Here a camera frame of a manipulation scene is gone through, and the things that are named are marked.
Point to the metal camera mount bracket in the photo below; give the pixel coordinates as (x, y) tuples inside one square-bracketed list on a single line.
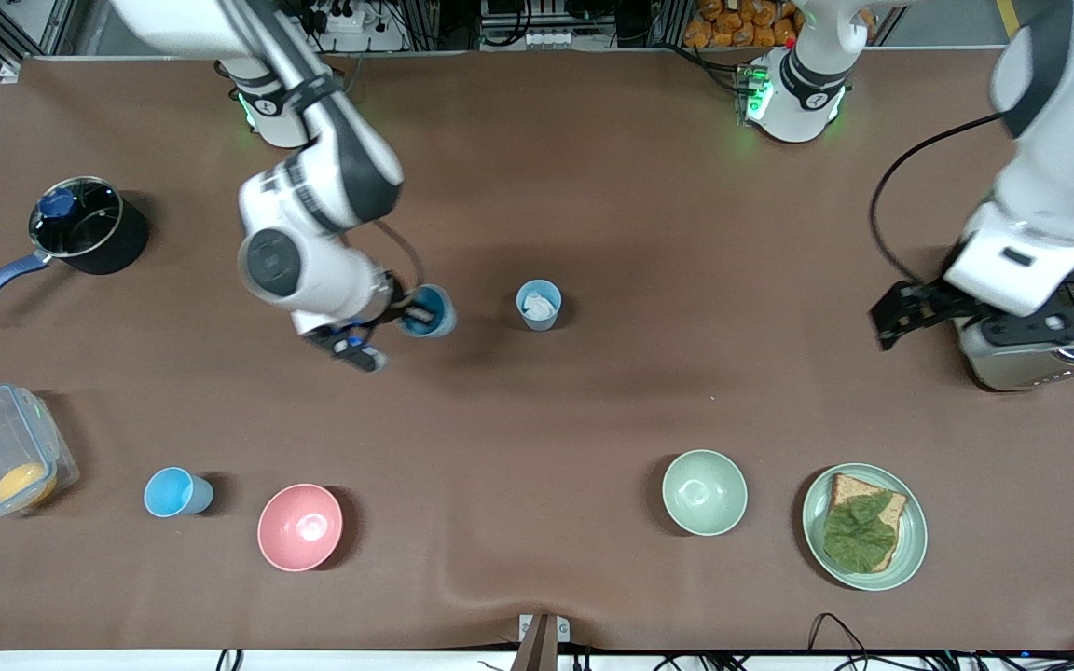
[(543, 638)]

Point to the beige and chrome toaster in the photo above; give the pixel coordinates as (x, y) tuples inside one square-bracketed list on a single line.
[(1012, 368)]

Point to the brown bread slice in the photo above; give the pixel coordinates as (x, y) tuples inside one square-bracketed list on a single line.
[(845, 489)]

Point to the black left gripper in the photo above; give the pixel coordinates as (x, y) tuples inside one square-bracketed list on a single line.
[(930, 306)]

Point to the aluminium frame rail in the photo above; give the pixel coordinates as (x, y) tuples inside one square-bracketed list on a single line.
[(24, 28)]

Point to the bag of orange buns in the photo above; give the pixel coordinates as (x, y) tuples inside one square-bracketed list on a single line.
[(742, 23)]

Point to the bright blue plastic cup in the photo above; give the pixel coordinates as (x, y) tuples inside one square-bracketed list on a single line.
[(442, 317), (175, 493)]

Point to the pink bowl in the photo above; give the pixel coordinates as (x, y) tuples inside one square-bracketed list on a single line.
[(299, 527)]

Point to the pale blue cup with paper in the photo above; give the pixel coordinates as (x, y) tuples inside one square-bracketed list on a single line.
[(539, 321)]

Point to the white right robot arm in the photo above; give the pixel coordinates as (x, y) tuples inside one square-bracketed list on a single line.
[(313, 270)]

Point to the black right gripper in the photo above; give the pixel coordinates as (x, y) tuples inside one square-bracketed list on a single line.
[(398, 301)]

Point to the crumpled white paper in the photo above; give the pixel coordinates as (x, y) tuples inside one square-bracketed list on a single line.
[(539, 305)]

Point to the pale green plate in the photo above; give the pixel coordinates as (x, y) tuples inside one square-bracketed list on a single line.
[(910, 536)]

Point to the pale green bowl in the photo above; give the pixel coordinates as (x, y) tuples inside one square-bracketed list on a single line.
[(704, 492)]

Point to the small white socket strip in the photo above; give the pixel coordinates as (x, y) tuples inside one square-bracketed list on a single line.
[(549, 39)]

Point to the white power strip with plugs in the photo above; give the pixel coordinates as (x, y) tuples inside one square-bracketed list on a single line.
[(337, 17)]

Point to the yellow round food piece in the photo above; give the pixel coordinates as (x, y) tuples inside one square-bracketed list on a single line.
[(22, 485)]

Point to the green lettuce leaf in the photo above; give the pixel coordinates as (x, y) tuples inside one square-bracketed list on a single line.
[(859, 536)]

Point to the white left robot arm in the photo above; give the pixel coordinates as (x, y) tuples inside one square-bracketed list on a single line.
[(1059, 186)]

